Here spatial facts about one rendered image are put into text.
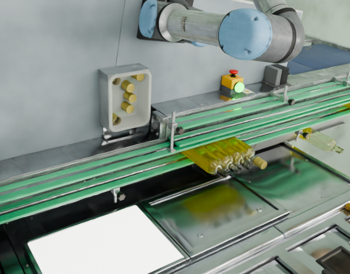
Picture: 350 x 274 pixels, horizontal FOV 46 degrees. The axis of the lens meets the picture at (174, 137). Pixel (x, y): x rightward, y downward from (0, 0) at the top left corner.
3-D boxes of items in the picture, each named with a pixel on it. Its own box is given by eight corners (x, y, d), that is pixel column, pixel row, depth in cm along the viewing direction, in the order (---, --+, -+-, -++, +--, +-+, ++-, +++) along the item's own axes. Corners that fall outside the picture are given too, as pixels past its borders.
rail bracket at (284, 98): (267, 95, 188) (289, 106, 178) (270, 80, 185) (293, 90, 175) (273, 94, 190) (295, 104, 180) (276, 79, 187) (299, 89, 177)
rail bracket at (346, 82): (330, 81, 212) (352, 89, 202) (333, 67, 209) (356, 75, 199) (335, 80, 214) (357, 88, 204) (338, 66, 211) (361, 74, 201)
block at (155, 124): (148, 132, 165) (158, 139, 160) (149, 111, 160) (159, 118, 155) (156, 130, 167) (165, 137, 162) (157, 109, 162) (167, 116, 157)
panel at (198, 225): (22, 248, 133) (59, 325, 109) (20, 241, 131) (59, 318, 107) (230, 174, 180) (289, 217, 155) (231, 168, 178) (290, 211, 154)
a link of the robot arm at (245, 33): (168, 39, 143) (289, 67, 101) (130, 34, 134) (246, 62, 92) (173, 4, 139) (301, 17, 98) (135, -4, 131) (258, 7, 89)
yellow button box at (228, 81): (219, 89, 186) (230, 94, 181) (221, 74, 183) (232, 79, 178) (231, 87, 190) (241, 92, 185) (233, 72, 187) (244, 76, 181)
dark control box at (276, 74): (262, 80, 201) (275, 86, 195) (265, 64, 197) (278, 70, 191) (274, 78, 205) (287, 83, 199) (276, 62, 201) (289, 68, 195)
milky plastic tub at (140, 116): (99, 124, 157) (110, 134, 151) (98, 68, 147) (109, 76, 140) (139, 116, 166) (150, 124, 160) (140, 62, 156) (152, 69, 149)
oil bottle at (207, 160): (179, 152, 170) (212, 177, 155) (180, 140, 168) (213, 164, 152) (190, 149, 173) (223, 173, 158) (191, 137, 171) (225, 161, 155)
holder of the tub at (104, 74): (100, 136, 160) (109, 144, 154) (98, 68, 147) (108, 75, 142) (138, 126, 169) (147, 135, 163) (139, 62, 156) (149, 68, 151)
